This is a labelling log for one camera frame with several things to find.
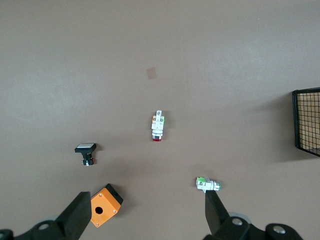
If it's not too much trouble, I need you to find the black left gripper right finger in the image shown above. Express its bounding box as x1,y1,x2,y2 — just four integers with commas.
202,190,305,240

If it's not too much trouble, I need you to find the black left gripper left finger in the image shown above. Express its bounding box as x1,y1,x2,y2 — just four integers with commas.
0,191,92,240

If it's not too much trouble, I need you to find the red push button switch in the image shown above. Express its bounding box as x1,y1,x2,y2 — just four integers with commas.
150,110,166,143

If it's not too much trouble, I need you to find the black square white-capped button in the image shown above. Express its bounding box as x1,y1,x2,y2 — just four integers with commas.
74,142,98,167

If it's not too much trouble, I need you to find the white green small connector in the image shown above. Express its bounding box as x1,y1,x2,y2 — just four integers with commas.
195,176,222,194

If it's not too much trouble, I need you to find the brown tape patch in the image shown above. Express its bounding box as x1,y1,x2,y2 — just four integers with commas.
145,66,158,81

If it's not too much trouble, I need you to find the orange button enclosure box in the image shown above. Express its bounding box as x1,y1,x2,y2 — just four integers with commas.
89,183,124,228

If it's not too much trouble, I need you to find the black wire basket rack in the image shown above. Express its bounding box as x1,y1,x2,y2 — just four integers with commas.
291,86,320,158

